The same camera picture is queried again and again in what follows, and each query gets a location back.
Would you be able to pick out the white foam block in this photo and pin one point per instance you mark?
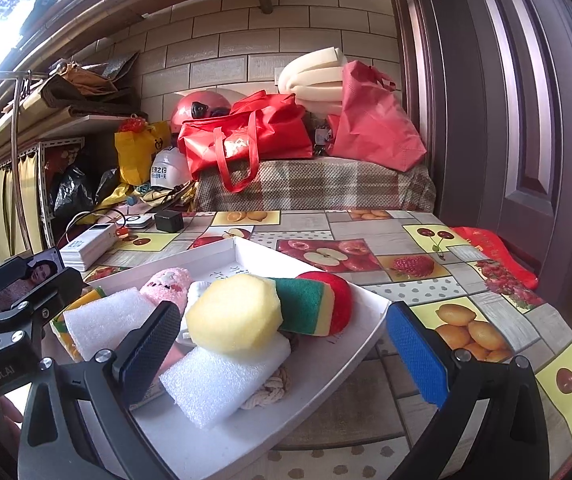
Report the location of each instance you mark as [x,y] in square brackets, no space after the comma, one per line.
[216,385]
[106,322]

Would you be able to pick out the yellow curtain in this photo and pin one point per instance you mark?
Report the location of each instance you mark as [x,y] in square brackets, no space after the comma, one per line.
[1,200]

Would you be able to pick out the yellow plastic bag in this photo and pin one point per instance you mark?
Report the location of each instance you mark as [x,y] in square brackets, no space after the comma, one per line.
[136,160]

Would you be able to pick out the plaid covered bench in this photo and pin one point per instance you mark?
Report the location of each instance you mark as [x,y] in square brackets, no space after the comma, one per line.
[316,185]

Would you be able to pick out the brown panelled door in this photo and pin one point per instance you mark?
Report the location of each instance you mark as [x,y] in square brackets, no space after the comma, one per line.
[515,110]

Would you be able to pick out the cream foam roll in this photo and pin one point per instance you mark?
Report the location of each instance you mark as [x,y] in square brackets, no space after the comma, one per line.
[311,80]

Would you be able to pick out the smartphone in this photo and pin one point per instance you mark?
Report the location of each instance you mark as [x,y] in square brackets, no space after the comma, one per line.
[36,272]

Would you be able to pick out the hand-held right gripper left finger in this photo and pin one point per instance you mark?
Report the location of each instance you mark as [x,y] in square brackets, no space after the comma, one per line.
[151,350]

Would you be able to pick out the black plastic bag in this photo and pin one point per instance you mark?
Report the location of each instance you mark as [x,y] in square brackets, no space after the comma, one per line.
[71,185]

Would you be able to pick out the white power bank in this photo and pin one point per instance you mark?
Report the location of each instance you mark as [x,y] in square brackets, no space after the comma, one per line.
[86,250]

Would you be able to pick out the fruit print tablecloth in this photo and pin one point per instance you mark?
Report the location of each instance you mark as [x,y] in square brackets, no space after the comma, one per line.
[400,230]

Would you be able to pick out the yellow tissue pack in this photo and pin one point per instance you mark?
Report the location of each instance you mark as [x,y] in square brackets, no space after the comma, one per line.
[91,296]

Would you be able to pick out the cardboard stack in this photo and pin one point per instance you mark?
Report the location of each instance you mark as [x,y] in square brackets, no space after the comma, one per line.
[66,100]

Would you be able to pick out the white helmet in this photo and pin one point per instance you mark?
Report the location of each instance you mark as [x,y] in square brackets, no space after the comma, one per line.
[168,170]

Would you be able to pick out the white round device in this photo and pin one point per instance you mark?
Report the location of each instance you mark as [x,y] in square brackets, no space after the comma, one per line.
[138,221]

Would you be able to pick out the red helmet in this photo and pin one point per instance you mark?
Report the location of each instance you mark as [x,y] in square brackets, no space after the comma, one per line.
[181,115]

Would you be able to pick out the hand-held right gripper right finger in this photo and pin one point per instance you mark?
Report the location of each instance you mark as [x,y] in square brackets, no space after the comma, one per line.
[415,350]

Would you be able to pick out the pale yellow octagonal sponge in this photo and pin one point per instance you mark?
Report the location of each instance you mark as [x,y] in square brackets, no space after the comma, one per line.
[236,315]

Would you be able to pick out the red fabric bag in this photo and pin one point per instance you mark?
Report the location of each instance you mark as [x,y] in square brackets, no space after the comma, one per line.
[375,120]

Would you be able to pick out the red plush ball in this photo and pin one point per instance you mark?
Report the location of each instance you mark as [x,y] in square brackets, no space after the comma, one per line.
[341,305]

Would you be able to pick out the pink plush toy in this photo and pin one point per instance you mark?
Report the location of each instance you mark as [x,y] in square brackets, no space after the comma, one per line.
[166,285]

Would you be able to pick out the white cardboard box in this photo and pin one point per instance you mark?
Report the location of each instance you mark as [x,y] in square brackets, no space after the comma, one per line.
[316,385]

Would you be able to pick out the metal rack shelf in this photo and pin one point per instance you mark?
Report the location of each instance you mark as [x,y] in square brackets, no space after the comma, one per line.
[56,146]

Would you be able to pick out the red printed gift bag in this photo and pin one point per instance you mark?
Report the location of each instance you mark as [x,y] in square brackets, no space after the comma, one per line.
[495,250]

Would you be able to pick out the black cube charger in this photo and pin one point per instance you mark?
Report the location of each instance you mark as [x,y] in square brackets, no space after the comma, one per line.
[168,222]

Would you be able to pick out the green yellow red sponge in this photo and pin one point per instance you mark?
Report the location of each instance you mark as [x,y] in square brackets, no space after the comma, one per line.
[306,305]

